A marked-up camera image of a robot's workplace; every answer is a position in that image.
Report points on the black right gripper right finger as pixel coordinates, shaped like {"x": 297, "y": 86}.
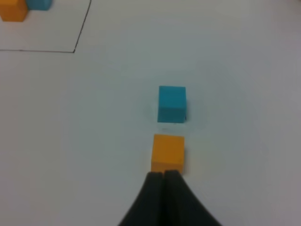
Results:
{"x": 181, "y": 206}

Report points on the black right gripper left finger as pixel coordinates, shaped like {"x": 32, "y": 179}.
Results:
{"x": 146, "y": 209}

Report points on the loose blue cube block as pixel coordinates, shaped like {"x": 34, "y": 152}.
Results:
{"x": 172, "y": 104}

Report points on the template blue cube block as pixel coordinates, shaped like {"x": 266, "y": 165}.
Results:
{"x": 41, "y": 5}

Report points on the template orange cube block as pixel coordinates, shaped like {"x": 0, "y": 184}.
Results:
{"x": 13, "y": 10}

